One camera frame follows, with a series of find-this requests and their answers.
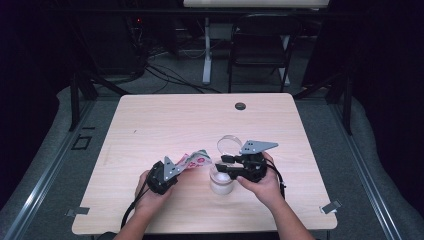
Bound dark computer case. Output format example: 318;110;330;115
89;13;148;76

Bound black folding chair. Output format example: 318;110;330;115
227;13;303;94

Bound grey tape piece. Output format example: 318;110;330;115
65;206;91;218
319;199;343;215

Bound white desk leg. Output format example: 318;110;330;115
202;16;213;85

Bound clear jar with white powder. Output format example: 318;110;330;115
208;159;236;196

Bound clear printed plastic bag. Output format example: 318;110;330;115
173;148;213;173

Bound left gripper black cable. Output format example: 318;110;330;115
120;179;151;231

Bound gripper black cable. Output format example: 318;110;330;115
264;159;288;201
120;179;151;231

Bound black floor cables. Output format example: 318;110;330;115
144;63;221;95

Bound black metal stand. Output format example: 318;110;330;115
293;71;354;136
68;71;131;132

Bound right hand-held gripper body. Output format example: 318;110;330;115
233;139;280;184

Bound person's right hand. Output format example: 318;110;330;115
235;152;283;209

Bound grey box under desk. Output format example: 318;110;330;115
209;23;234;42

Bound aluminium floor rail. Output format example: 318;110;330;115
0;99;96;240
331;101;406;240

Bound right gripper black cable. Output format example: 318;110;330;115
264;159;288;201

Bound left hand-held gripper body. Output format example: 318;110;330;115
145;155;184;196

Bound person's left hand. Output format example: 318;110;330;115
134;169;176;214

